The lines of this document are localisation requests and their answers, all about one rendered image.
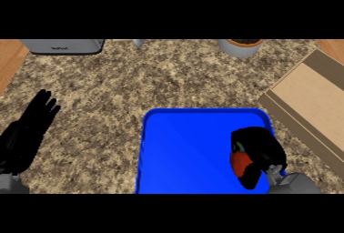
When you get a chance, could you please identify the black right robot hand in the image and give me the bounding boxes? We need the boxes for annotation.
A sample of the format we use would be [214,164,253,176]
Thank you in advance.
[230,126,289,191]

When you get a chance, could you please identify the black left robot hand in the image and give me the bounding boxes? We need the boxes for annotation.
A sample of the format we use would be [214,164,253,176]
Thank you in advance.
[0,88,62,177]

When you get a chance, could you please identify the blue plastic tray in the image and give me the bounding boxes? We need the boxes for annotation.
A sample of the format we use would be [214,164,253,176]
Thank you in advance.
[134,107,289,195]

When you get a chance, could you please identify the brown cardboard box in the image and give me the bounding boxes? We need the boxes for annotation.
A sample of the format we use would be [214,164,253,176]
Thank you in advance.
[257,48,344,171]

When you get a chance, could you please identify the grey appliance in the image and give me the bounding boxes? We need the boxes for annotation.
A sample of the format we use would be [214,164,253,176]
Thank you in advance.
[18,38,106,56]

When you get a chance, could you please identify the grey plant pot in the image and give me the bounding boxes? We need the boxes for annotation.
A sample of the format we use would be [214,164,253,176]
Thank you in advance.
[217,38,264,58]

